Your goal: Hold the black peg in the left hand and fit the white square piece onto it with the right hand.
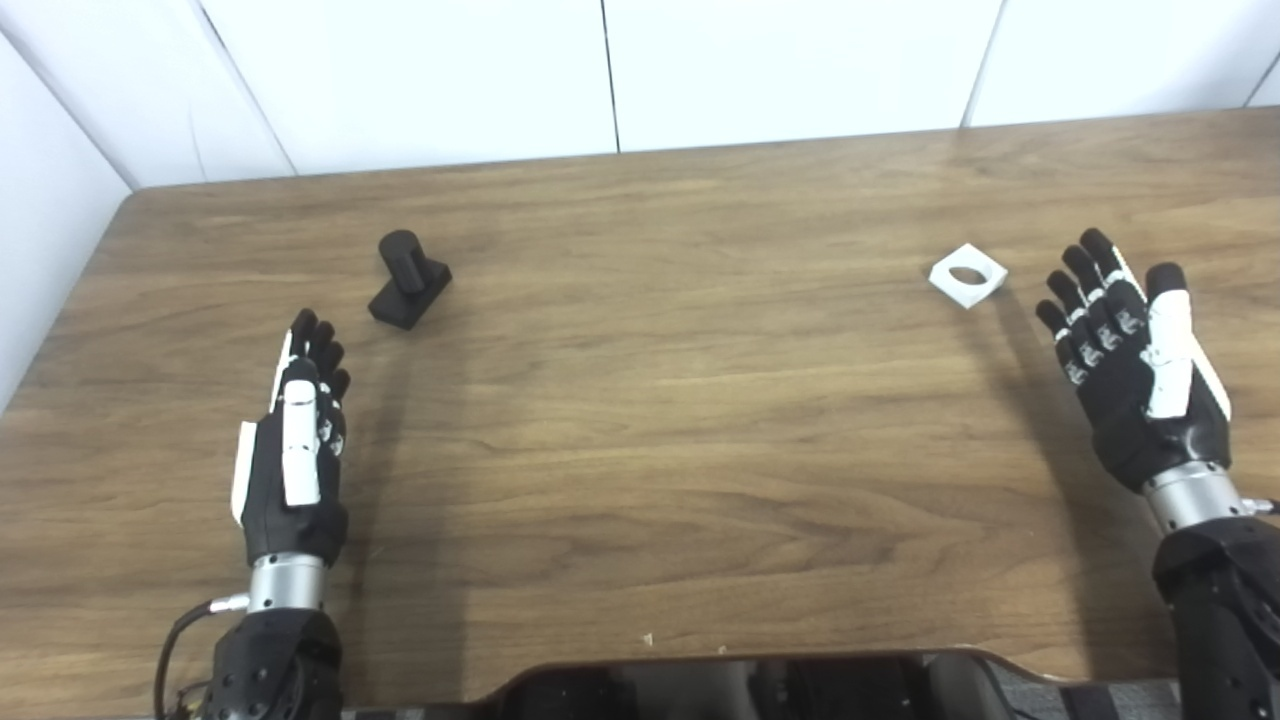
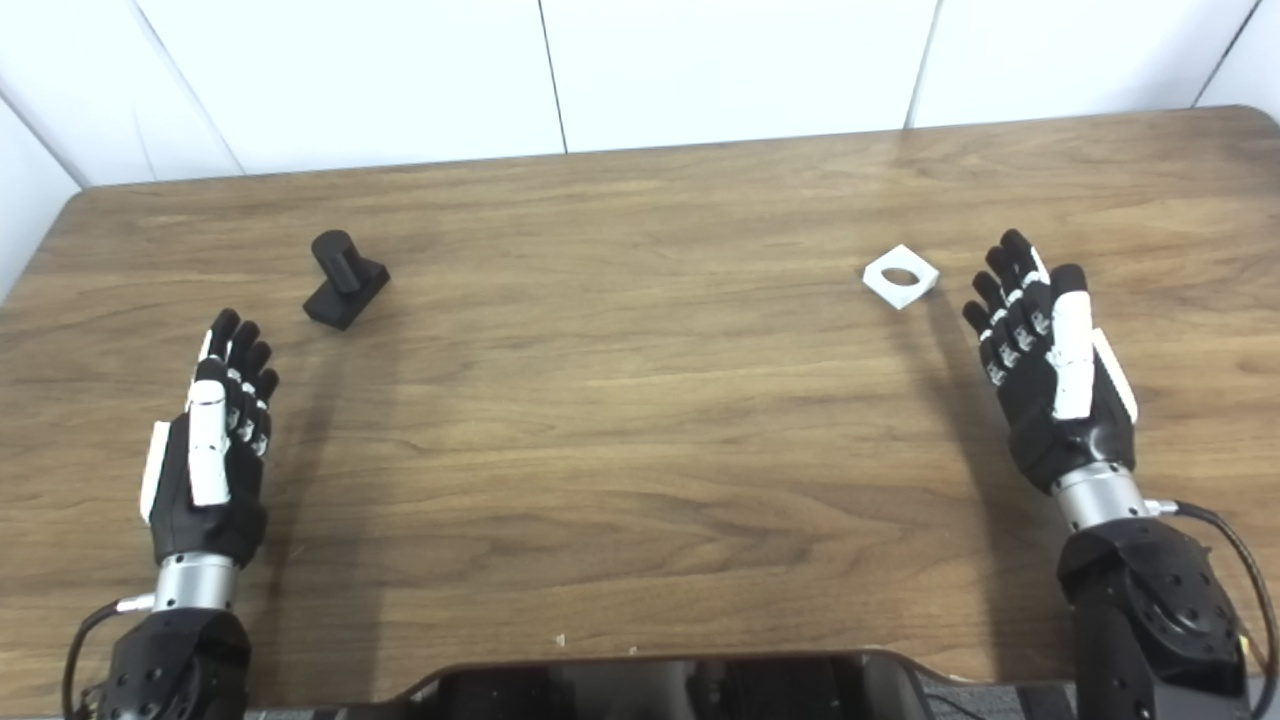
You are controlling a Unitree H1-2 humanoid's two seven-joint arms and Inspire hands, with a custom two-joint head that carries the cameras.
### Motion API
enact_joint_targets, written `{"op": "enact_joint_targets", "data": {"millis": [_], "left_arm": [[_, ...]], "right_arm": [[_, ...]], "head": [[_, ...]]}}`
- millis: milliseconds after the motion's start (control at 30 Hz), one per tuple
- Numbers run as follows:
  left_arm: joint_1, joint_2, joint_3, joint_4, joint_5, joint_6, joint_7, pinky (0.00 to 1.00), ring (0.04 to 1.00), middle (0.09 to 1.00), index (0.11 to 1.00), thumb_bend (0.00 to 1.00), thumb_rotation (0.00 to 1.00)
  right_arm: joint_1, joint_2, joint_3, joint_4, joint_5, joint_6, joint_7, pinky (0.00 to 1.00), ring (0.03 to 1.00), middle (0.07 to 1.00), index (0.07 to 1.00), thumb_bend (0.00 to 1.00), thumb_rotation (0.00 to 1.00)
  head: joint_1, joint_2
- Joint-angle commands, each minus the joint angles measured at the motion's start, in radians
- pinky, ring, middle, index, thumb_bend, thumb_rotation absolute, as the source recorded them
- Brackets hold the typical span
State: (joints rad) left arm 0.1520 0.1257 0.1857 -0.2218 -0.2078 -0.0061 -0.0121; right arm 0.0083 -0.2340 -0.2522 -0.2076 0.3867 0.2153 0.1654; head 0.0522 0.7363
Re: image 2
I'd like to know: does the white and black right hand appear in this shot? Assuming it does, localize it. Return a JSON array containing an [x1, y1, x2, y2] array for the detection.
[[962, 228, 1141, 496]]

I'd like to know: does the white and black left hand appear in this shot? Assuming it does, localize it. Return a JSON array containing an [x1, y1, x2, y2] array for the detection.
[[138, 307, 281, 569]]

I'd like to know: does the black peg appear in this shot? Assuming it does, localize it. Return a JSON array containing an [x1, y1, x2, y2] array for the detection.
[[303, 230, 391, 332]]

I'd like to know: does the white square piece with hole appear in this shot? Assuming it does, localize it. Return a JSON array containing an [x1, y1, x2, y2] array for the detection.
[[862, 244, 941, 311]]

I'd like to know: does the black robot torso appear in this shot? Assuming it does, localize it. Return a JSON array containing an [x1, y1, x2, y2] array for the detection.
[[250, 648, 1076, 720]]

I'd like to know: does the thick black right wrist cable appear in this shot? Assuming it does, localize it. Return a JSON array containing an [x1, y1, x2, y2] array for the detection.
[[1145, 498, 1280, 691]]

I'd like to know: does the thick black wrist cable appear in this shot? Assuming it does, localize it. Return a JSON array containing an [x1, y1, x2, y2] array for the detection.
[[62, 595, 156, 720], [1145, 498, 1280, 691]]

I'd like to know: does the thick black left wrist cable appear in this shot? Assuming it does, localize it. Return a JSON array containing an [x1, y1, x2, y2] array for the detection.
[[62, 595, 156, 720]]

